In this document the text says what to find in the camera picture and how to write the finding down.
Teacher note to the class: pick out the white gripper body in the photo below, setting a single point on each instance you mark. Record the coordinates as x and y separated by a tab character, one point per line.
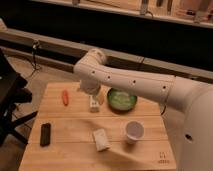
90	87

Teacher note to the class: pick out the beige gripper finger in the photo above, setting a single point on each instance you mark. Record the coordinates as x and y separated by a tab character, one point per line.
100	97

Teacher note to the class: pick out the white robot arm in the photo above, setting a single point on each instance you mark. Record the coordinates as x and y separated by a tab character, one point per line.
193	98

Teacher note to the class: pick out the green ceramic bowl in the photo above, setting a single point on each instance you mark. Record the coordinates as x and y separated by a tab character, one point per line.
120	100

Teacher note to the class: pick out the white tube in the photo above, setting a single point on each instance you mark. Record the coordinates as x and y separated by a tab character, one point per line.
93	104

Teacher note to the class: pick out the wooden board table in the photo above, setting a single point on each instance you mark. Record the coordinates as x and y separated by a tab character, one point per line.
72	146

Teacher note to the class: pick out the black rectangular remote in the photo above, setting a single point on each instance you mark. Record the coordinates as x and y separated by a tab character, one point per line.
45	134

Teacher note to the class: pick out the black stand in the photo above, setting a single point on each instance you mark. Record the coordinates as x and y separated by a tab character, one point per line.
12	90

